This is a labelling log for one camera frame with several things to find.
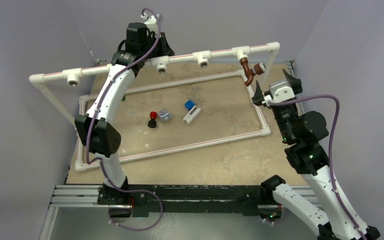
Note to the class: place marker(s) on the white PVC pipe frame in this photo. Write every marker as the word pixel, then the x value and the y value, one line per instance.
pixel 202 58

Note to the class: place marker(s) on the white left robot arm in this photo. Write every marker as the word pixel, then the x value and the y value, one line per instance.
pixel 97 134

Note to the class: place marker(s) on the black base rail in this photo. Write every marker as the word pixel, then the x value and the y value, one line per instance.
pixel 143 199

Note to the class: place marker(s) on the clear grey faucet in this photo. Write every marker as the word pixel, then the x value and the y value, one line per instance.
pixel 164 115

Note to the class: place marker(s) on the red and black faucet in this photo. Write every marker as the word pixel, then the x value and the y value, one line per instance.
pixel 152 123

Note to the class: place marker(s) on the blue and white faucet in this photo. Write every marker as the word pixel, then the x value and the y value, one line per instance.
pixel 193 112

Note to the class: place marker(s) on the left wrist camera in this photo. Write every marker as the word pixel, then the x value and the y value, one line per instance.
pixel 151 22

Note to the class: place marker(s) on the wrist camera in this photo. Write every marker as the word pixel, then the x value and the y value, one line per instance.
pixel 278 92
pixel 151 22

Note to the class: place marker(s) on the aluminium frame rail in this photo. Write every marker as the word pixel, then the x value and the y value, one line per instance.
pixel 73 214

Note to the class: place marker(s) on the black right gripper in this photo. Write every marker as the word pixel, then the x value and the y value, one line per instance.
pixel 294 82

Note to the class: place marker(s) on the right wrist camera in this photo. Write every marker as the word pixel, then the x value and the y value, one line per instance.
pixel 278 92

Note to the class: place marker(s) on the brown copper faucet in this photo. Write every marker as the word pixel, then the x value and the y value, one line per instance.
pixel 250 73

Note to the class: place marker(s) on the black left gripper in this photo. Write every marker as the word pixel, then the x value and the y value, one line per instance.
pixel 164 49

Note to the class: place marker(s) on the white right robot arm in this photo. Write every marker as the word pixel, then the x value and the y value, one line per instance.
pixel 334 218

